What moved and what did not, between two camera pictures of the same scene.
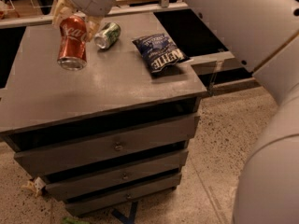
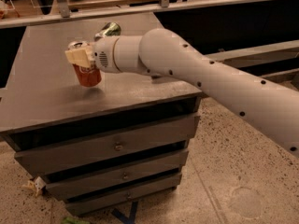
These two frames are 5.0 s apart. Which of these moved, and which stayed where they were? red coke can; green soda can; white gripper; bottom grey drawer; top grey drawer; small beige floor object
Moved: red coke can; white gripper
Stayed: green soda can; small beige floor object; top grey drawer; bottom grey drawer
